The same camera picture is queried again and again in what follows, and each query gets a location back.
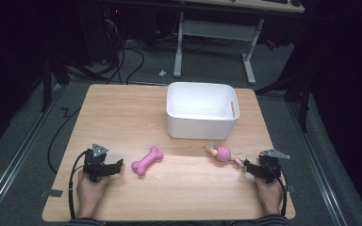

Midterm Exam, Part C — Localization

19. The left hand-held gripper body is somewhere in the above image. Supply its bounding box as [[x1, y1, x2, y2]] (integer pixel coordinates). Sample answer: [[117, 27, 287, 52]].
[[82, 143, 114, 184]]

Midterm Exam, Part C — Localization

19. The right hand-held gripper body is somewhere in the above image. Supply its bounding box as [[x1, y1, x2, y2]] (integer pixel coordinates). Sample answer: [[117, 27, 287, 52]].
[[258, 148, 291, 185]]

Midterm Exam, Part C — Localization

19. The pink ball rope toy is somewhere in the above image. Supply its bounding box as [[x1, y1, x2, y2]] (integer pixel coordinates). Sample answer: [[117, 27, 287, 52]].
[[205, 142, 248, 168]]

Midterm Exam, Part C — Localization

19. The pink bone toy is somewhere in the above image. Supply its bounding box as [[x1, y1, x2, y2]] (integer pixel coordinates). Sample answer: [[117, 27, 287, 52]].
[[130, 145, 165, 177]]

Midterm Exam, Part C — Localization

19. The white plastic bin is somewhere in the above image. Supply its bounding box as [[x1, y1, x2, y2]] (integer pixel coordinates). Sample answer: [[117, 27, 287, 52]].
[[165, 81, 241, 141]]

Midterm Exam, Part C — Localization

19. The person's right hand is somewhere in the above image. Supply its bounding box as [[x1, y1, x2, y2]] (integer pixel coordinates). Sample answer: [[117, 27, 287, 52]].
[[253, 173, 287, 217]]

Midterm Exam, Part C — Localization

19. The person's left hand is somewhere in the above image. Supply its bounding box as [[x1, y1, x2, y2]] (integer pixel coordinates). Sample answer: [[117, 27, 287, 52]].
[[75, 170, 109, 219]]

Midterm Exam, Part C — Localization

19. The grey tape piece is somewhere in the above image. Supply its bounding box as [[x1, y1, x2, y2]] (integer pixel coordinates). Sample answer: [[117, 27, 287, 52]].
[[40, 188, 64, 199]]

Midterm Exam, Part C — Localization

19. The dark computer tower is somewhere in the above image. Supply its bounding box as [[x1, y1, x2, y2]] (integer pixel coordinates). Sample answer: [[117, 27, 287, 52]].
[[99, 5, 124, 65]]

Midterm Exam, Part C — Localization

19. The desk with grey legs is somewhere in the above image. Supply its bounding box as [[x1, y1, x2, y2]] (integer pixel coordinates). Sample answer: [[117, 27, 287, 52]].
[[173, 0, 306, 87]]

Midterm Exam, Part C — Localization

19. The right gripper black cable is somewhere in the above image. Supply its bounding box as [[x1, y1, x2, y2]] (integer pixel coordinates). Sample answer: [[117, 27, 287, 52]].
[[271, 169, 288, 218]]

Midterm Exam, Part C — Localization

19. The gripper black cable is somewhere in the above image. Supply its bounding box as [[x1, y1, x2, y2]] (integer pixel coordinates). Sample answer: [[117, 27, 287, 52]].
[[68, 150, 90, 220], [271, 169, 288, 218]]

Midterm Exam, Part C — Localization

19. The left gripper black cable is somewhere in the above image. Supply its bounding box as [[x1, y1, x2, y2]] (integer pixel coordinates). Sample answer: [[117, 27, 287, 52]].
[[68, 150, 90, 220]]

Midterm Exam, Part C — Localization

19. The black floor cable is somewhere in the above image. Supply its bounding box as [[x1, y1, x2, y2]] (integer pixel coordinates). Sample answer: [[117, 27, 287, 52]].
[[46, 106, 83, 175]]

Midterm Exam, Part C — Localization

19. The metal floor rail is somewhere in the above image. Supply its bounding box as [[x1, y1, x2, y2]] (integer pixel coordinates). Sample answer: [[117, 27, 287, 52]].
[[0, 84, 64, 218], [286, 103, 349, 226]]

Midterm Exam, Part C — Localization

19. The bundle of black cables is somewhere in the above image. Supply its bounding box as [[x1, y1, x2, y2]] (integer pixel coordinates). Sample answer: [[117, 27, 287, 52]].
[[104, 18, 146, 86]]

